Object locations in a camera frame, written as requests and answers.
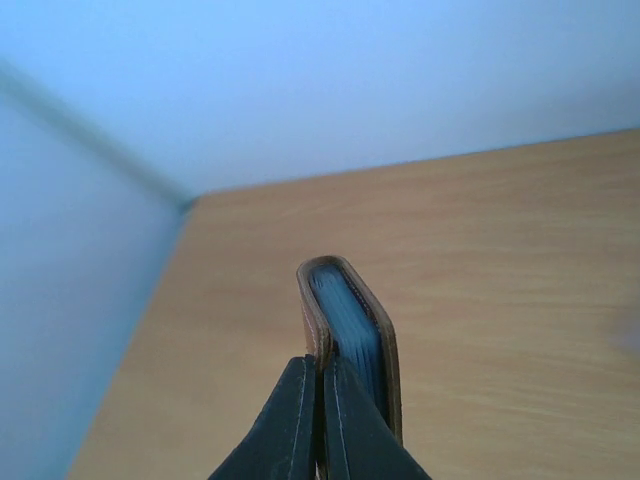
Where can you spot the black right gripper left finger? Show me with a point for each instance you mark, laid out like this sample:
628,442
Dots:
281,443

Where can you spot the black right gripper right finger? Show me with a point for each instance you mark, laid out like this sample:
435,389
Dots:
358,443

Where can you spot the brown leather card holder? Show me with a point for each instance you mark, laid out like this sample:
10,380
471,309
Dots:
342,316

